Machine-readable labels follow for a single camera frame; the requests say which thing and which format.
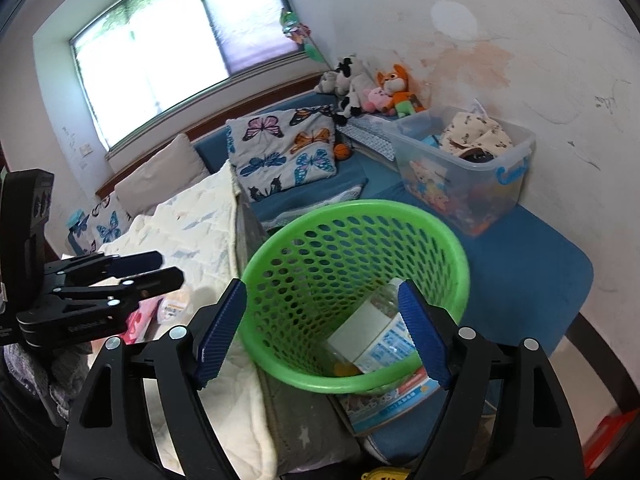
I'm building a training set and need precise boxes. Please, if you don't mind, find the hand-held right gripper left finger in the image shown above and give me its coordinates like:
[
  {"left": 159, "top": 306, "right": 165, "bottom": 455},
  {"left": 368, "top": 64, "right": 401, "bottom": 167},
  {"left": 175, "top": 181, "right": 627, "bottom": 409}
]
[{"left": 59, "top": 277, "right": 248, "bottom": 480}]

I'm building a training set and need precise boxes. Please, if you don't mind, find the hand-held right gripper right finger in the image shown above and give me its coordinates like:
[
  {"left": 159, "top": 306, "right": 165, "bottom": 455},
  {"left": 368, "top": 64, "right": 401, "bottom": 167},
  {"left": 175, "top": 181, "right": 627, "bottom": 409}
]
[{"left": 396, "top": 279, "right": 587, "bottom": 480}]

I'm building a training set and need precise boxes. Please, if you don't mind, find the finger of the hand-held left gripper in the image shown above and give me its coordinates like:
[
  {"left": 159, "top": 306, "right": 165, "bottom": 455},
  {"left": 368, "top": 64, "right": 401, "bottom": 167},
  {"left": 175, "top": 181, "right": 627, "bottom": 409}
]
[
  {"left": 50, "top": 266, "right": 185, "bottom": 311},
  {"left": 45, "top": 251, "right": 165, "bottom": 283}
]

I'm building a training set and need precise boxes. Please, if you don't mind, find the small clear plastic cup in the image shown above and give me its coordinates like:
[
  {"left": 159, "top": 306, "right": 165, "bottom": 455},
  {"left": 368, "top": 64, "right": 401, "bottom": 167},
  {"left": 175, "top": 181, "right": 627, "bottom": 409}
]
[{"left": 157, "top": 287, "right": 193, "bottom": 323}]

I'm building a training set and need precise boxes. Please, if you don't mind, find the fruit label yogurt cup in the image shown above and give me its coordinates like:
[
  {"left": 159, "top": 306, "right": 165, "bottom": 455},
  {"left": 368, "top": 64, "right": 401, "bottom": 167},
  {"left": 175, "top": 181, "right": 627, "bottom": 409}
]
[{"left": 125, "top": 297, "right": 166, "bottom": 345}]

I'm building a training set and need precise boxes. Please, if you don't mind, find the white blue milk carton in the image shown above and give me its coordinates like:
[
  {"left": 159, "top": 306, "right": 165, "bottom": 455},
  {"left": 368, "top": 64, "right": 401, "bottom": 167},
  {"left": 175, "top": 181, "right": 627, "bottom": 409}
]
[{"left": 327, "top": 300, "right": 423, "bottom": 376}]

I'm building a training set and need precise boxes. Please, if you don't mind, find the green plastic basket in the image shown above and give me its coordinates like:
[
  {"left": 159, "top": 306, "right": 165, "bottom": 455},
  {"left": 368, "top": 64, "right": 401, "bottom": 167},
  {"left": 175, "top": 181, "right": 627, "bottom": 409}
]
[{"left": 240, "top": 200, "right": 471, "bottom": 395}]

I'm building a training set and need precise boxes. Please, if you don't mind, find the small butterfly print cushion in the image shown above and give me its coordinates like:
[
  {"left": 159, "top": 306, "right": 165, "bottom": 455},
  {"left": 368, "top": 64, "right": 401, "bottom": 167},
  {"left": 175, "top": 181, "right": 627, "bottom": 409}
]
[{"left": 67, "top": 195, "right": 136, "bottom": 256}]

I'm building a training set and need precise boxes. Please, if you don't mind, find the cream quilted blanket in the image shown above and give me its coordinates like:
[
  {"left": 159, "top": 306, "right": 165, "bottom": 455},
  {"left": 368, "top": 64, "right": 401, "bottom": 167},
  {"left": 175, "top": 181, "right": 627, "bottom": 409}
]
[{"left": 97, "top": 160, "right": 278, "bottom": 480}]

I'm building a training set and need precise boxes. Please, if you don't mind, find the blue white picture book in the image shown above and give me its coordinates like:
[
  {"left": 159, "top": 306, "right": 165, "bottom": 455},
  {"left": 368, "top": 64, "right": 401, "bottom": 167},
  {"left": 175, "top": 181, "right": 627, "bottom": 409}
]
[{"left": 340, "top": 367, "right": 443, "bottom": 436}]

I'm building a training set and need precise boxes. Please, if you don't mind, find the beige cushion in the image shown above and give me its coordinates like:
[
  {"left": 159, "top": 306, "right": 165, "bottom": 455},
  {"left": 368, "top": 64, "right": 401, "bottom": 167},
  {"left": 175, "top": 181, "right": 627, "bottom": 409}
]
[{"left": 114, "top": 132, "right": 211, "bottom": 218}]

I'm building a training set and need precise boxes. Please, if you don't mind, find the yellow toy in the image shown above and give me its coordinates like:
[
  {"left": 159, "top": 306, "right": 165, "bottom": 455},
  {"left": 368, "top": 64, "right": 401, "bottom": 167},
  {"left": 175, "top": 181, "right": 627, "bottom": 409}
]
[{"left": 361, "top": 467, "right": 413, "bottom": 480}]

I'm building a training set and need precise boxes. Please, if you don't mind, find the clear plastic storage box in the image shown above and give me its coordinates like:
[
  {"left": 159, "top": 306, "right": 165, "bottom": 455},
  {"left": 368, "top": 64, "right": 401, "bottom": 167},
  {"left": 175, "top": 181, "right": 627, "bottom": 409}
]
[{"left": 387, "top": 107, "right": 537, "bottom": 238}]

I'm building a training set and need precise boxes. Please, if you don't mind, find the brown wooden sofa backrest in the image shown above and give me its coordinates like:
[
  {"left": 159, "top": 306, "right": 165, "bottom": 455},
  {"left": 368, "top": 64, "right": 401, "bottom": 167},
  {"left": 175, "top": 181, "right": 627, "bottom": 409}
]
[{"left": 95, "top": 72, "right": 331, "bottom": 201}]

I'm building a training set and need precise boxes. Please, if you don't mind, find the large butterfly print cushion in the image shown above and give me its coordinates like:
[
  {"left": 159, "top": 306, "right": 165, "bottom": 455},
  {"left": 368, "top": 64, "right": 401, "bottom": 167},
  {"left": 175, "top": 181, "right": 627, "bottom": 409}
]
[{"left": 225, "top": 105, "right": 338, "bottom": 203}]

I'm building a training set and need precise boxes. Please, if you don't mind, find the blue patterned towel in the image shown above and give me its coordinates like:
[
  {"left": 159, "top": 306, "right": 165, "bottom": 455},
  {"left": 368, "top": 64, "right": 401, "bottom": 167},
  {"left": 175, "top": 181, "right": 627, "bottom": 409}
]
[{"left": 336, "top": 115, "right": 401, "bottom": 163}]

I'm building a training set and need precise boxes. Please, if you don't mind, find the cream patterned cloth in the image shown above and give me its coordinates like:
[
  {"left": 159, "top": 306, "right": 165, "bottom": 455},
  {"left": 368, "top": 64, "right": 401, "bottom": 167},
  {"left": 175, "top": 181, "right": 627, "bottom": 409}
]
[{"left": 439, "top": 112, "right": 516, "bottom": 153}]

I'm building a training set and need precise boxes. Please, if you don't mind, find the red box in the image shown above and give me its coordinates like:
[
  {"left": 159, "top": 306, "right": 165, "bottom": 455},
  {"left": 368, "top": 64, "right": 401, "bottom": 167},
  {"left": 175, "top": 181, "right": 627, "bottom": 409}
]
[{"left": 582, "top": 412, "right": 626, "bottom": 480}]

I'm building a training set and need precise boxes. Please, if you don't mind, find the large glass window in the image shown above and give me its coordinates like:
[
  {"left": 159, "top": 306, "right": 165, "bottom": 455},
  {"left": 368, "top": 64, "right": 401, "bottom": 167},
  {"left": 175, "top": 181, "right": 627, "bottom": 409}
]
[{"left": 32, "top": 0, "right": 321, "bottom": 153}]

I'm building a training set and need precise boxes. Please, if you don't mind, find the pink pig plush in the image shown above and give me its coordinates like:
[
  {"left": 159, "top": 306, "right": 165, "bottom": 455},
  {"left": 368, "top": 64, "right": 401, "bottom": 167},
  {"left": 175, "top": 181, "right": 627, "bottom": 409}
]
[{"left": 362, "top": 87, "right": 396, "bottom": 115}]

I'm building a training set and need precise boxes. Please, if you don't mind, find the orange fox plush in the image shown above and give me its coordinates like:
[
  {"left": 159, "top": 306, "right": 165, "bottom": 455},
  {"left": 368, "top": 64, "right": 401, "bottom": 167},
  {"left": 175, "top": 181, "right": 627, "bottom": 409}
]
[{"left": 376, "top": 63, "right": 426, "bottom": 118}]

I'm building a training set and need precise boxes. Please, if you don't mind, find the black white cow plush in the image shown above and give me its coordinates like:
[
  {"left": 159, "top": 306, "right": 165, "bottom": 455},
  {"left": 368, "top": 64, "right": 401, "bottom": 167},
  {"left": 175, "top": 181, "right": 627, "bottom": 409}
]
[{"left": 332, "top": 55, "right": 381, "bottom": 126}]

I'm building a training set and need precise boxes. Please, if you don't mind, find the grey white plush toy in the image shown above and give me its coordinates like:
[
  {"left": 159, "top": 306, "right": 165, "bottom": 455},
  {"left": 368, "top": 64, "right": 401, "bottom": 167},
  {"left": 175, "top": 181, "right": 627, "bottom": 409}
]
[{"left": 314, "top": 71, "right": 341, "bottom": 96}]

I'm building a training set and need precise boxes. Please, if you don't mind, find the colourful pinwheel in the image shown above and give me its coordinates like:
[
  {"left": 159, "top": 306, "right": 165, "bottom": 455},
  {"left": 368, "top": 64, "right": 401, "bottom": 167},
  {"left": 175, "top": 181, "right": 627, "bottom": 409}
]
[{"left": 279, "top": 8, "right": 331, "bottom": 68}]

